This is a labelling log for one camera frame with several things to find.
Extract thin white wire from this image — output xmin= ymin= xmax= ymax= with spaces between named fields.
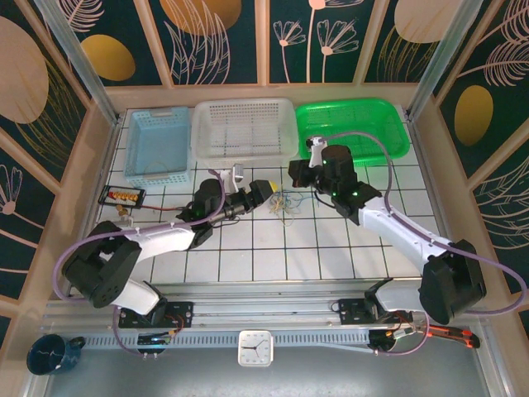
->
xmin=270 ymin=198 xmax=297 ymax=227

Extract green plastic basket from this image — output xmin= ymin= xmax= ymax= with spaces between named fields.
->
xmin=294 ymin=97 xmax=412 ymax=170

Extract white plastic basket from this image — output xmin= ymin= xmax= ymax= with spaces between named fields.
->
xmin=190 ymin=98 xmax=299 ymax=170

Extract light blue plastic basket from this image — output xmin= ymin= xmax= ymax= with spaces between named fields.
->
xmin=123 ymin=106 xmax=193 ymax=189

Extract black terminal block, orange levers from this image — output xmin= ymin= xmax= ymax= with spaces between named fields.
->
xmin=98 ymin=185 xmax=146 ymax=208

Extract white square clock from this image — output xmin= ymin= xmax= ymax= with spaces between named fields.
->
xmin=237 ymin=329 xmax=274 ymax=368

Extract black controller board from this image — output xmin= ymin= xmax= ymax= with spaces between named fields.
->
xmin=137 ymin=333 xmax=171 ymax=347
xmin=369 ymin=328 xmax=417 ymax=353

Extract orange black utility knife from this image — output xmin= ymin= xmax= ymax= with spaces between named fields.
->
xmin=427 ymin=325 xmax=482 ymax=348

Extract dark blue mug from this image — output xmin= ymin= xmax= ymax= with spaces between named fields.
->
xmin=26 ymin=333 xmax=87 ymax=376

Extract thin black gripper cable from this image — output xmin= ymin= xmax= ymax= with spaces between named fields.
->
xmin=313 ymin=192 xmax=346 ymax=216
xmin=208 ymin=214 xmax=241 ymax=229

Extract red black power wire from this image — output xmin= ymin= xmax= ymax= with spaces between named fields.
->
xmin=142 ymin=203 xmax=195 ymax=214

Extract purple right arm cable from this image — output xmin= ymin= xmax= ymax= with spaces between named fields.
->
xmin=324 ymin=131 xmax=529 ymax=356

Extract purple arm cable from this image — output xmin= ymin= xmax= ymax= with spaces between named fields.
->
xmin=55 ymin=168 xmax=229 ymax=359
xmin=324 ymin=131 xmax=529 ymax=356

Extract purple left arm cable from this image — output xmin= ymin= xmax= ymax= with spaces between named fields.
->
xmin=55 ymin=168 xmax=229 ymax=359

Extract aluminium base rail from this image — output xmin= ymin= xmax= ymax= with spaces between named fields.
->
xmin=41 ymin=280 xmax=487 ymax=334

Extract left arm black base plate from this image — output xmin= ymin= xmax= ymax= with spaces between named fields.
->
xmin=118 ymin=301 xmax=194 ymax=328

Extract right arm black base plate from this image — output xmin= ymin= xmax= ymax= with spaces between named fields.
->
xmin=338 ymin=298 xmax=414 ymax=326

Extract slotted grey cable duct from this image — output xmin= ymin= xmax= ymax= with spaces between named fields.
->
xmin=80 ymin=330 xmax=373 ymax=351

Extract aluminium frame post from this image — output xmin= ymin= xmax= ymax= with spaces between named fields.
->
xmin=34 ymin=0 xmax=122 ymax=126
xmin=406 ymin=0 xmax=475 ymax=122

